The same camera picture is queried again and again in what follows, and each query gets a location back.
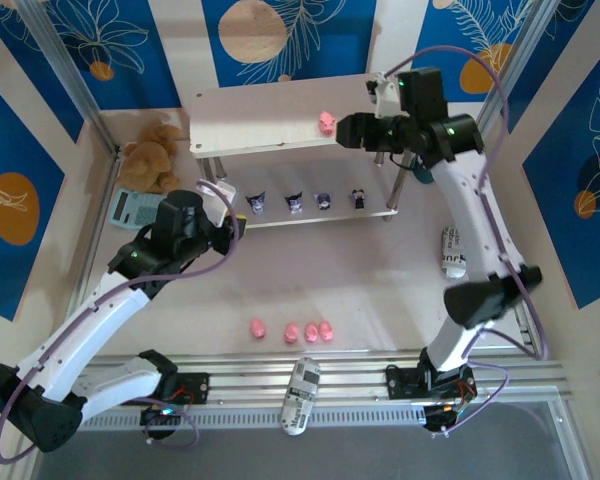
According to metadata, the black electronics board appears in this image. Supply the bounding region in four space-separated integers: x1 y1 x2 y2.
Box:
422 402 469 436
139 404 181 441

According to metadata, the aluminium frame post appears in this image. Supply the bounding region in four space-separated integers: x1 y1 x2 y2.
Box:
467 0 566 151
17 0 120 157

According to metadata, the teal calculator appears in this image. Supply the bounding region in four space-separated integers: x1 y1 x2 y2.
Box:
109 190 164 230

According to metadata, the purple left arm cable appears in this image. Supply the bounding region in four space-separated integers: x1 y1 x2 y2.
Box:
0 179 244 465

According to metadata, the grey metal panel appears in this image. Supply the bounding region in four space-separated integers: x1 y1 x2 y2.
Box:
29 429 569 480

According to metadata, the brown plush toy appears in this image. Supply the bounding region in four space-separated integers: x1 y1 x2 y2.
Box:
117 119 184 195

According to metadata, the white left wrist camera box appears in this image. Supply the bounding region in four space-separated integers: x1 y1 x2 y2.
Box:
197 179 239 226

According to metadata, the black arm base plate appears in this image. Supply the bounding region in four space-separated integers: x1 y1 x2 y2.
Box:
385 367 476 401
118 372 211 406

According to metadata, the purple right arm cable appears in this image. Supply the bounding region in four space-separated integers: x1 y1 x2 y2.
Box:
384 45 551 439

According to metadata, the teal alarm clock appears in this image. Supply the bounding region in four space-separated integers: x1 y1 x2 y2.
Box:
412 154 432 185

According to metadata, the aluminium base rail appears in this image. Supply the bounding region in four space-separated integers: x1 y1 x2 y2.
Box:
22 352 574 414

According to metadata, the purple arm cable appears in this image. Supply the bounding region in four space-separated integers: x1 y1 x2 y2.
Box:
0 179 244 465
384 45 551 439

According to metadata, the grey slotted cable duct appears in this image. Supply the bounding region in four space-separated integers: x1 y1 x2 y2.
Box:
42 407 429 432

